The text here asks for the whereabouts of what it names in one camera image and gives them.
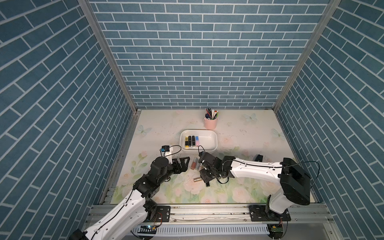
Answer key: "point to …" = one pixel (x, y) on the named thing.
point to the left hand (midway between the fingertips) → (187, 160)
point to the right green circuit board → (275, 229)
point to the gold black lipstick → (187, 146)
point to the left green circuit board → (147, 229)
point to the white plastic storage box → (208, 139)
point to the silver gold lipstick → (197, 179)
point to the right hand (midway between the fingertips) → (203, 176)
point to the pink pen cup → (210, 124)
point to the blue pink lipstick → (197, 141)
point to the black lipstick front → (207, 184)
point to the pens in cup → (211, 114)
